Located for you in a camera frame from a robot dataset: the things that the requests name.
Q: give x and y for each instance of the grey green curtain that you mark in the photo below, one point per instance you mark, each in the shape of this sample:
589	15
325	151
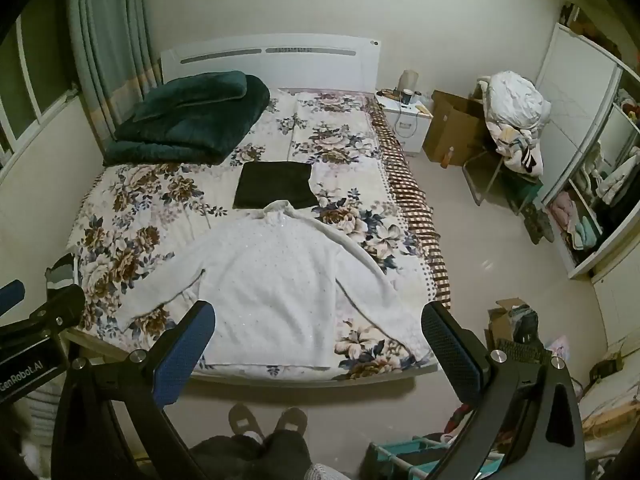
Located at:
110	35

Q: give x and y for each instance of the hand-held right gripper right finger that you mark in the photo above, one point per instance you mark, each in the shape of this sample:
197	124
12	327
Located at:
450	355

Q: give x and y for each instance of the dark cup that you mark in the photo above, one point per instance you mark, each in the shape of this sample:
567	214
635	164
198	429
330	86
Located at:
408	97

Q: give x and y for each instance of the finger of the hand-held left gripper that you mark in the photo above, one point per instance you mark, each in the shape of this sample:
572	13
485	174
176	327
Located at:
57	310
10	291

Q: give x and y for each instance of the beige table lamp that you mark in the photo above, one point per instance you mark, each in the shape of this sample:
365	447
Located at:
409	80

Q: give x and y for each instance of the white framed window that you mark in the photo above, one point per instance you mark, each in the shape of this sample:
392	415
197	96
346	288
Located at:
35	75

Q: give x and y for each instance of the grey cloth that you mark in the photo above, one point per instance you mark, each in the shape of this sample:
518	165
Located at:
61	272

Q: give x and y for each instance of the white bed frame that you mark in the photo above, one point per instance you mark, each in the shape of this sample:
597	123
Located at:
300	65

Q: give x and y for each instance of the dark green blanket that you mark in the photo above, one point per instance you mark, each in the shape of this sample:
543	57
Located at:
195	115

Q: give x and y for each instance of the pair of dark slippers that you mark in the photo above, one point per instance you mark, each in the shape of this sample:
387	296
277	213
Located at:
539	225

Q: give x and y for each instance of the dark folded cloth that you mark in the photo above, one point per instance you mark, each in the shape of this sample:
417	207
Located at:
275	185

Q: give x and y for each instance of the white nightstand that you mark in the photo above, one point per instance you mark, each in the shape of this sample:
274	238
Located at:
412	127

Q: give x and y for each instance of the teal storage rack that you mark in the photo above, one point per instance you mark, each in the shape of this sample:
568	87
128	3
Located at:
395	455

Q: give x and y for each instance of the white knitted sweater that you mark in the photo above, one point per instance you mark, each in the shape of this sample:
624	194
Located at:
280	280

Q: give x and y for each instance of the small open cardboard box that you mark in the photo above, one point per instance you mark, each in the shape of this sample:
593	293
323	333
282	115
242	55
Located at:
502	320

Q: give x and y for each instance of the floral bed sheet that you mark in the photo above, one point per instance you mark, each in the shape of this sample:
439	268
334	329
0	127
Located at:
345	125

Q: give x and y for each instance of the white wardrobe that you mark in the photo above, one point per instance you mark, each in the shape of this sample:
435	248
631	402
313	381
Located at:
575	90

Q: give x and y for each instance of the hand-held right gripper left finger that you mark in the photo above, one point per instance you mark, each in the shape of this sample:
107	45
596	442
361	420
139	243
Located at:
182	352

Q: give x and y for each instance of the large cardboard box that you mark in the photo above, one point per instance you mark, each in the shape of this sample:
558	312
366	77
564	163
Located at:
452	125

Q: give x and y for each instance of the pile of clothes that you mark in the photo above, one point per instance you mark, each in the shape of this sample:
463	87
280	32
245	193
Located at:
515	105

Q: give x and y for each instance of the metal frame chair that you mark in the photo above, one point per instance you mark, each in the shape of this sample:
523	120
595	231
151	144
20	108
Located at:
480	175

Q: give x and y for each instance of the person's dark pants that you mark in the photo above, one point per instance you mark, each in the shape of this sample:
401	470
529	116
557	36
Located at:
250	457

